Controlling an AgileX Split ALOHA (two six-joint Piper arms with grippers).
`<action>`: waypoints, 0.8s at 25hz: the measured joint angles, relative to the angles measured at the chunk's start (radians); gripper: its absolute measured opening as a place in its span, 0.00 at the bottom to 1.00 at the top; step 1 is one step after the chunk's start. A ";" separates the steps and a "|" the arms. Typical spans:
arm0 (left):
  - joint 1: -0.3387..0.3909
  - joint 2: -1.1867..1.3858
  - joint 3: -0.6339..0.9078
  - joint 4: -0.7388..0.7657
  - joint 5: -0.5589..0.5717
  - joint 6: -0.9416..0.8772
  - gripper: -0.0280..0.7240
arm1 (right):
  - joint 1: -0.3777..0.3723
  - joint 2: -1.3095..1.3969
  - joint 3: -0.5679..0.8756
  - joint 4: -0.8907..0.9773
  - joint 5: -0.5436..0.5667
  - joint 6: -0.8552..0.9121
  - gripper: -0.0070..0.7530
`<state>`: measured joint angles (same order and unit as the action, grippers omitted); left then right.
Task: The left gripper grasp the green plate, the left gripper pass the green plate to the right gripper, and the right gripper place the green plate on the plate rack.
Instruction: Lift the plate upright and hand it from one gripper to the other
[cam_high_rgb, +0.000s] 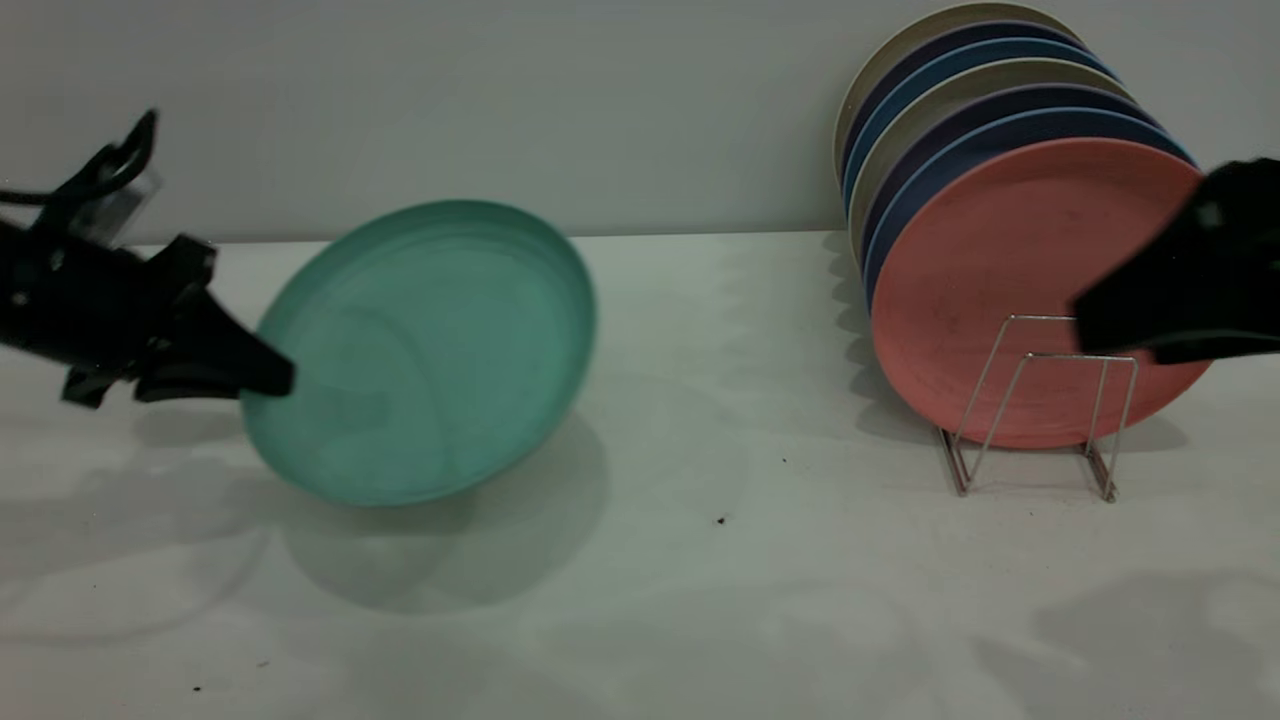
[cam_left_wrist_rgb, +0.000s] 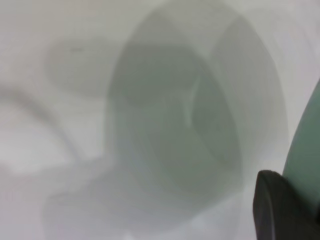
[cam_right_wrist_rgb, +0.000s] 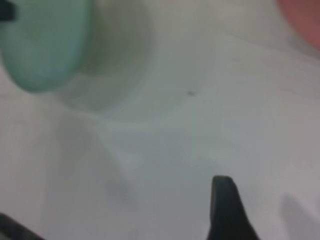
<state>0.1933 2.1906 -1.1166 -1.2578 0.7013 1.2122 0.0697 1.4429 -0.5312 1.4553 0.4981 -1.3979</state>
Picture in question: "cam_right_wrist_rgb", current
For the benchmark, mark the green round plate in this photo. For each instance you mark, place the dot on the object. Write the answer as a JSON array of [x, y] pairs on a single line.
[[42, 47]]

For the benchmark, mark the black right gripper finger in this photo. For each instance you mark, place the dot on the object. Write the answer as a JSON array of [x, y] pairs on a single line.
[[226, 215]]

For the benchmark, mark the pink round plate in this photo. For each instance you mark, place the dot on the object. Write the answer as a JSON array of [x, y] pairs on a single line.
[[305, 22]]

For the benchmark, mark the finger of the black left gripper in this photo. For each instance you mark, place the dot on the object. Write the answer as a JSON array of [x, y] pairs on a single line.
[[7, 12]]

